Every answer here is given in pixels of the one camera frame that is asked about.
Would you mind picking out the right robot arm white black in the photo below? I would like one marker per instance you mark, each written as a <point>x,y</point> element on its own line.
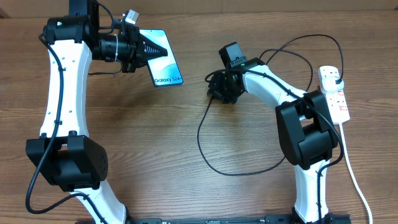
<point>304,126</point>

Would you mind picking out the white power strip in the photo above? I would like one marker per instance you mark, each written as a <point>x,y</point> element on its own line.
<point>336,102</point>

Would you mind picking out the blue Samsung Galaxy smartphone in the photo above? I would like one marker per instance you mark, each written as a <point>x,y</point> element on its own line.
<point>164,70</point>

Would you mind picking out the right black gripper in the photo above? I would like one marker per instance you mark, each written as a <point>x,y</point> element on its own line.
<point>214,84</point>

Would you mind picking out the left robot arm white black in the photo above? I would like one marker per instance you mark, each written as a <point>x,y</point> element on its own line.
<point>63,153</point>

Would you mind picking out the white charger plug adapter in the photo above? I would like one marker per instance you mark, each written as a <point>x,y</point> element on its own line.
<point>329,85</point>

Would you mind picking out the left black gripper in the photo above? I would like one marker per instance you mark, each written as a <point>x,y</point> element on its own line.
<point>138,45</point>

